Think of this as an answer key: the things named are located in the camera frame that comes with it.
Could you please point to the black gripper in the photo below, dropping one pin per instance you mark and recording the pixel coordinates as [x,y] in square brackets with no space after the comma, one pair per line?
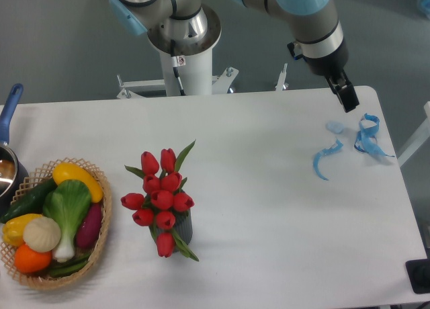
[331,67]

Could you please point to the red tulip bouquet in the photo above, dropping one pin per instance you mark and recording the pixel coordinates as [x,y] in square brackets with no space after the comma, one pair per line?
[163,196]

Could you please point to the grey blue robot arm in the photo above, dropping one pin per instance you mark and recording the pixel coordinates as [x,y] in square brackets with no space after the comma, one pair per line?
[314,24]

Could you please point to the dark grey ribbed vase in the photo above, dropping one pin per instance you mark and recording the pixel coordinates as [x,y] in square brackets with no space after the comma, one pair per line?
[183,227]

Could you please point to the pale blue plastic cap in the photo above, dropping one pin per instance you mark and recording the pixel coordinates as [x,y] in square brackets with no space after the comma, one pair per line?
[335,127]

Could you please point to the curved blue plastic strip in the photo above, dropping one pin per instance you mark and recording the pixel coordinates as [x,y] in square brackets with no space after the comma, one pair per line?
[335,148]

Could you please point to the tangled blue plastic strip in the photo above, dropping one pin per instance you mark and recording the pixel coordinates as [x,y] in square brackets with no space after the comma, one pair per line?
[366,141]

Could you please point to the black device at table edge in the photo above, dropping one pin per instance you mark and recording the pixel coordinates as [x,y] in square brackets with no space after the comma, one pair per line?
[418,274]

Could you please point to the yellow squash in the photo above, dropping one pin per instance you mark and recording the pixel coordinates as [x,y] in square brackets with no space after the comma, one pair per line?
[70,171]

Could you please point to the purple sweet potato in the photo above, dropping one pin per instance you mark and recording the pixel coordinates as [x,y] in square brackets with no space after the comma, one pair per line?
[88,232]

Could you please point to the green bok choy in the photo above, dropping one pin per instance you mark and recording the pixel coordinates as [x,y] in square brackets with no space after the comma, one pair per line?
[68,206]

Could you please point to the dark green cucumber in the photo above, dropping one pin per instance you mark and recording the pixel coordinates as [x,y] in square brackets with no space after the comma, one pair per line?
[31,202]

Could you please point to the white steamed bun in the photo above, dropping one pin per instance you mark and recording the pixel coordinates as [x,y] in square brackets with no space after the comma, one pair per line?
[42,234]

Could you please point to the green bean pods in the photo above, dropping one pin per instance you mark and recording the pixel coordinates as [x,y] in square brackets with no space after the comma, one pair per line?
[70,267]

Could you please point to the woven wicker basket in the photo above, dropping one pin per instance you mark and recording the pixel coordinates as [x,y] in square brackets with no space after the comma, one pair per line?
[43,281]

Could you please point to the yellow bell pepper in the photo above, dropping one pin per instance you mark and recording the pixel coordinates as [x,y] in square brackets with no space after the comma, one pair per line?
[13,230]

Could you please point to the orange fruit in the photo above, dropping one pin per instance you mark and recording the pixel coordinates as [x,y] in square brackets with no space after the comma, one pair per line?
[27,260]

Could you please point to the white metal frame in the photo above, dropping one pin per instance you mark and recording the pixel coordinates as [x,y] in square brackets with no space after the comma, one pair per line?
[416,140]

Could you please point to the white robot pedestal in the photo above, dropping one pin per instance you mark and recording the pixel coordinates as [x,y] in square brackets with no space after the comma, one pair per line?
[185,51]

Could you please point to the blue handled saucepan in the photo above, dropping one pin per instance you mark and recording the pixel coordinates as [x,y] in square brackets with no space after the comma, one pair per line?
[13,172]

